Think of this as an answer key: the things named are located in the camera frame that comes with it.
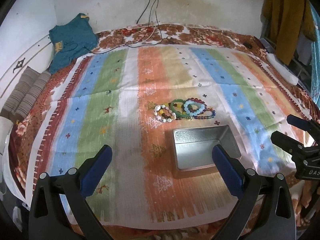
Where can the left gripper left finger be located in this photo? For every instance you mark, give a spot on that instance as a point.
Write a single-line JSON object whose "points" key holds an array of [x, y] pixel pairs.
{"points": [[47, 217]]}

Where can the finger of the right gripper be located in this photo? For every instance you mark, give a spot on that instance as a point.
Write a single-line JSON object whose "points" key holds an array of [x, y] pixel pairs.
{"points": [[310, 126], [289, 145]]}

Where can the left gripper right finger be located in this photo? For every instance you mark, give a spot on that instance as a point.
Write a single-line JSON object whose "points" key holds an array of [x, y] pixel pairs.
{"points": [[264, 208]]}

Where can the green jade bangle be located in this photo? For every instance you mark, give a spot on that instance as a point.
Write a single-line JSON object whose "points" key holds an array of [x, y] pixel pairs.
{"points": [[177, 107]]}

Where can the silver metal tin box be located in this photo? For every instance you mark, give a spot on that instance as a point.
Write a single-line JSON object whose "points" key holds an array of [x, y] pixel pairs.
{"points": [[193, 148]]}

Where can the mustard yellow hanging garment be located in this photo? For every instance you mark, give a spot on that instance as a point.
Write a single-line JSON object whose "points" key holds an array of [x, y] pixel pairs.
{"points": [[288, 19]]}

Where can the striped grey pillow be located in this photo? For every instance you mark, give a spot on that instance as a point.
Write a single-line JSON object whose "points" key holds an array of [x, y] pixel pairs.
{"points": [[25, 94]]}

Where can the striped colourful mat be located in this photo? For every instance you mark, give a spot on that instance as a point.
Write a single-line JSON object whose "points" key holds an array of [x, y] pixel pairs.
{"points": [[121, 99]]}

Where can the teal knitted sweater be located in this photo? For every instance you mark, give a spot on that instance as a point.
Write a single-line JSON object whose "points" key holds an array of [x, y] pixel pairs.
{"points": [[71, 41]]}

